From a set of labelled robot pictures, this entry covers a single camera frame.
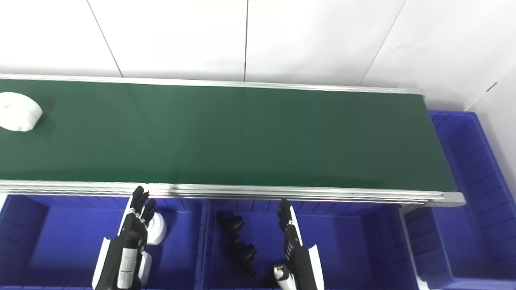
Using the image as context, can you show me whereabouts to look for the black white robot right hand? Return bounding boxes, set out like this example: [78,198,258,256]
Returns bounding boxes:
[273,198,325,290]

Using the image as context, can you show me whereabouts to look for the black white robot left hand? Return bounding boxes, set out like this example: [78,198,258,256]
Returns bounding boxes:
[92,185,158,290]

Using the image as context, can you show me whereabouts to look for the white round plastic part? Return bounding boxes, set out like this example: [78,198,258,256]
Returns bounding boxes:
[138,252,153,287]
[0,92,43,132]
[146,211,168,246]

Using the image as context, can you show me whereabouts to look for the large blue plastic bin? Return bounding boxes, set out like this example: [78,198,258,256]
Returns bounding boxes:
[403,110,516,290]

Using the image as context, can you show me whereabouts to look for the aluminium conveyor side rail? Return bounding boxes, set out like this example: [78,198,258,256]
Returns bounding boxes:
[0,179,466,208]
[0,74,426,97]

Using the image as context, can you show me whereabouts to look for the black plastic part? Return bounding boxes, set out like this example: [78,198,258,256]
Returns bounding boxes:
[217,211,246,242]
[228,242,258,278]

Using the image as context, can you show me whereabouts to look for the green conveyor belt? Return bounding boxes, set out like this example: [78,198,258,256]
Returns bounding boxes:
[0,79,458,193]

